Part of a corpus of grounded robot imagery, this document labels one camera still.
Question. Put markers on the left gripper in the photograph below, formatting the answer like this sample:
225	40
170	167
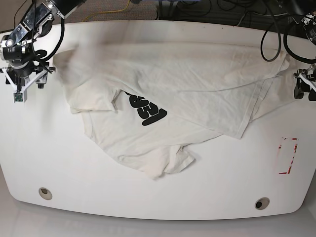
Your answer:
305	83

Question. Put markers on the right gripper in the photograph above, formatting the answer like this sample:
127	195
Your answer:
19	83

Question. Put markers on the white t-shirt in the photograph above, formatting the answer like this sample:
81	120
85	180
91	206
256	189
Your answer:
143	103

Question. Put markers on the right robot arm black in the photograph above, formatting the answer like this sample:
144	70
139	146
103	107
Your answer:
25	64

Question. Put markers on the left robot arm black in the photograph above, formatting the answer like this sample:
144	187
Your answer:
302	14

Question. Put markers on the red tape rectangle marking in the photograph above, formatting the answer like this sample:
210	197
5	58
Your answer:
286	155

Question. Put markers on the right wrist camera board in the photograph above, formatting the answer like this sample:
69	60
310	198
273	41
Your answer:
20	96

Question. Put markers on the left table cable grommet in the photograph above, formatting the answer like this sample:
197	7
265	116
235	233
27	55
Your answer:
45	193

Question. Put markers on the table cable grommet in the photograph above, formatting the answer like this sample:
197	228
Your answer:
262	203
45	193

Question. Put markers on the right table cable grommet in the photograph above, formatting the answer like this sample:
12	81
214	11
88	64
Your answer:
262	203

